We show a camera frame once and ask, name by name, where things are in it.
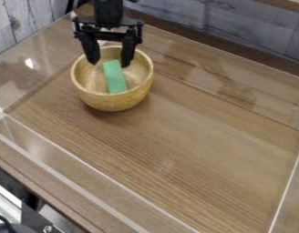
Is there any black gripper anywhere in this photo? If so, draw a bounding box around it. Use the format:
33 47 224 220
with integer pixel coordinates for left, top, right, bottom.
74 15 144 67

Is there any green rectangular block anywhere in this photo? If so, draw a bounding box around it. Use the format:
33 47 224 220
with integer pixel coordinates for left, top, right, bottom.
101 59 128 94

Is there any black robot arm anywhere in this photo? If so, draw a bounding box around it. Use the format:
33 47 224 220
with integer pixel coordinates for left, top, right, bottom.
71 0 144 67

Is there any round wooden bowl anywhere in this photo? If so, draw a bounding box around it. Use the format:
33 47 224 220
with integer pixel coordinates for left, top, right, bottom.
70 46 153 112

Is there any clear acrylic corner bracket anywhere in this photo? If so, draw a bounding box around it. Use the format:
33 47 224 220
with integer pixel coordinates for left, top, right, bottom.
70 11 79 31

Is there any black metal bracket with bolt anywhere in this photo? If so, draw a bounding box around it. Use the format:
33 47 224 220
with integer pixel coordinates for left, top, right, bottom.
19 202 65 233

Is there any black cable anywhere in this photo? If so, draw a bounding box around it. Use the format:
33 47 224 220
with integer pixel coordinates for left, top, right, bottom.
0 213 19 233

